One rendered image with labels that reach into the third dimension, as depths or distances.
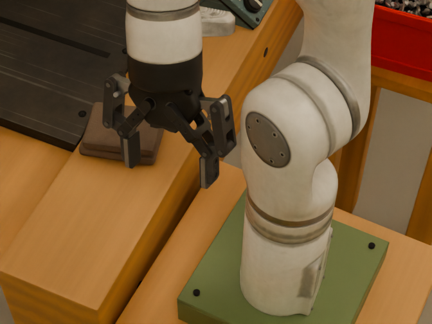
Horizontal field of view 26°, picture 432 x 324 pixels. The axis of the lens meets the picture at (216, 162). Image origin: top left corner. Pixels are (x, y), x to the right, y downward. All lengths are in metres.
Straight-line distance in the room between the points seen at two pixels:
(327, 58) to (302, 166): 0.10
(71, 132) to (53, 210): 0.12
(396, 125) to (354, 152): 0.40
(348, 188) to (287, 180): 1.30
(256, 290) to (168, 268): 0.16
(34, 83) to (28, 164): 0.12
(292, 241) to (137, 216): 0.26
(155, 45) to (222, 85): 0.39
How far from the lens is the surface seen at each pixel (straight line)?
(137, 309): 1.14
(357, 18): 0.79
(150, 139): 1.18
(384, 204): 2.28
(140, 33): 0.90
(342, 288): 1.11
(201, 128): 0.95
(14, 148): 1.26
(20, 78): 1.31
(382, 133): 2.41
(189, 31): 0.90
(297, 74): 0.85
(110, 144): 1.18
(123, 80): 0.98
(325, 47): 0.84
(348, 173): 2.12
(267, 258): 0.99
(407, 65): 1.43
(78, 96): 1.27
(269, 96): 0.83
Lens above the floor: 1.85
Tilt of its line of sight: 53 degrees down
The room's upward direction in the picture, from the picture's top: straight up
